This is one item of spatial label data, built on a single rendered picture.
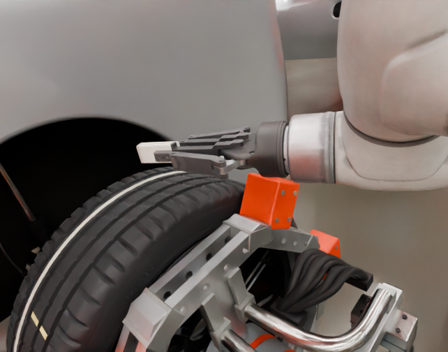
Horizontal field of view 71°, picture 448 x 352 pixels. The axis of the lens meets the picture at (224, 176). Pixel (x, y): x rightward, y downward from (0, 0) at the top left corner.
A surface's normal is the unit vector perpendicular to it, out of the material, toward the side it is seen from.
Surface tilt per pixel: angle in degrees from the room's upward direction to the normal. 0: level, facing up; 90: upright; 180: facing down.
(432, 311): 0
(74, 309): 30
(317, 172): 101
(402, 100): 111
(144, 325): 45
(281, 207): 90
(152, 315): 0
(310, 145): 59
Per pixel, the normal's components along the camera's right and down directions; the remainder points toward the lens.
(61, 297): -0.55, -0.45
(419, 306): -0.23, -0.84
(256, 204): -0.69, -0.07
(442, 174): -0.22, 0.66
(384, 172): -0.30, 0.80
